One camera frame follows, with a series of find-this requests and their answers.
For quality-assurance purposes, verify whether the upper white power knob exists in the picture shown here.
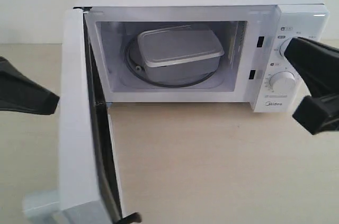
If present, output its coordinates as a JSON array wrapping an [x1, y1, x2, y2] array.
[[279, 38, 292, 60]]

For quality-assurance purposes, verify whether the black turntable roller ring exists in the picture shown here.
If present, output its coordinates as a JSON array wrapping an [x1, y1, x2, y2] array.
[[124, 40, 217, 87]]

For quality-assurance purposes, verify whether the glass turntable plate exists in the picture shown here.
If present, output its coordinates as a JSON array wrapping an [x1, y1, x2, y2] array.
[[124, 36, 216, 88]]

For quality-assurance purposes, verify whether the white microwave oven body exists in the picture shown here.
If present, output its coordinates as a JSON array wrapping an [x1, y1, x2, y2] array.
[[75, 0, 329, 112]]

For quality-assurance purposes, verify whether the white microwave door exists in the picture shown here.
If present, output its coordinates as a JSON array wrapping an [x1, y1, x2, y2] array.
[[22, 8, 142, 224]]

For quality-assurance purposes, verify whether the white lidded plastic container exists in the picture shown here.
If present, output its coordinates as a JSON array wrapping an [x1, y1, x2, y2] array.
[[137, 24, 225, 83]]

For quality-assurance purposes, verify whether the lower white timer knob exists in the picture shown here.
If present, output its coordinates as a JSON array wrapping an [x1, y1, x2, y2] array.
[[269, 71, 297, 93]]

